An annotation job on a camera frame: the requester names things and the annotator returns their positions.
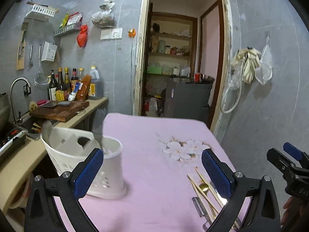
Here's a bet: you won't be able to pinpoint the hanging rubber gloves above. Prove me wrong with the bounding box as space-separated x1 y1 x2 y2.
230 48 261 84

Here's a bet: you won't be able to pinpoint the large oil jug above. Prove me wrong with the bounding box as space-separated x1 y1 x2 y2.
88 66 103 100

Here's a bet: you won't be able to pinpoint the gold spoon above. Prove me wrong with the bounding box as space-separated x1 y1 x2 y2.
199 183 209 194

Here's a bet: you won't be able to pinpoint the white wall socket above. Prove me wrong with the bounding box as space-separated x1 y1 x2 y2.
100 28 123 40

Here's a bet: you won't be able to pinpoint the person's right hand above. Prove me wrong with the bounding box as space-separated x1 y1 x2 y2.
281 196 308 226

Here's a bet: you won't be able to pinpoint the white plastic utensil caddy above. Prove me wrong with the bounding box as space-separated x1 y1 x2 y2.
40 120 127 200

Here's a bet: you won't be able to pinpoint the hanging bag of dried goods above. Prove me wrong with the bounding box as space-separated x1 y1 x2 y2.
91 0 116 28

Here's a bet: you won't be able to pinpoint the wooden knife holder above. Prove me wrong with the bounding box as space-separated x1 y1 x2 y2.
16 22 29 70

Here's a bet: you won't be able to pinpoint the silver peeler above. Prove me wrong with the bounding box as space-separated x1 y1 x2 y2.
192 197 210 231

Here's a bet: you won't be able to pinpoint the orange snack bag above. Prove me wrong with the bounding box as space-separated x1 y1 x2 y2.
76 75 92 101

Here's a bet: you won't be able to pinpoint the white box on wall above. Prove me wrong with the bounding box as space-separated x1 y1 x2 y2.
41 41 58 62

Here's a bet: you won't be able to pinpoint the hanging mesh bag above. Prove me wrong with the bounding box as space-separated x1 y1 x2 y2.
255 36 273 86

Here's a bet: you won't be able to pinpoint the grey wall shelf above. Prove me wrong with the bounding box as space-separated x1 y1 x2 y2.
54 22 82 37

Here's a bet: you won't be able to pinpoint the grey mini fridge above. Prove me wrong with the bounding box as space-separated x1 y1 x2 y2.
163 78 213 122

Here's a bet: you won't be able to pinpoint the dark soy sauce bottle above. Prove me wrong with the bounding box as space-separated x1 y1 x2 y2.
55 67 68 101

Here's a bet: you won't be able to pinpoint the chrome faucet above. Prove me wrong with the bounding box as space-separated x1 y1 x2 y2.
9 77 32 124

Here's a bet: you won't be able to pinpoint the wooden cutting board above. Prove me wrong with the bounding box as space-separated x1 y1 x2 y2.
29 101 90 122

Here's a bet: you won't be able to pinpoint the white wall basket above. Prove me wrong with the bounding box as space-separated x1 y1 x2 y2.
25 1 60 21

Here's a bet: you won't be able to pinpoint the white hose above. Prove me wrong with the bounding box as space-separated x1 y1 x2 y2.
220 72 243 114

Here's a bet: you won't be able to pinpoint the wooden chopstick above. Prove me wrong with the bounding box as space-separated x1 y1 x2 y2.
187 174 219 222
192 167 227 231

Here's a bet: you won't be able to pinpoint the induction cooker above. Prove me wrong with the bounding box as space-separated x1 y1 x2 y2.
0 122 28 162

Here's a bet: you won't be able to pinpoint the pink floral tablecloth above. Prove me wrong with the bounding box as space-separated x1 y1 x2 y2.
80 113 230 231

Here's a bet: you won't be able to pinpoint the cleaver knife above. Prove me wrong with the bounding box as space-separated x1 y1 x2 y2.
42 101 71 108

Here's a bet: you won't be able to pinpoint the red plastic bag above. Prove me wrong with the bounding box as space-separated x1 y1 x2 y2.
76 25 88 48

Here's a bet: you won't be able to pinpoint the hanging wire strainer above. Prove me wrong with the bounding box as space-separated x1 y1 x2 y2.
34 44 49 91

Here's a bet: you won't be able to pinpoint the orange wall hook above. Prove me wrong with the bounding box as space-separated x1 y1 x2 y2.
128 28 136 39

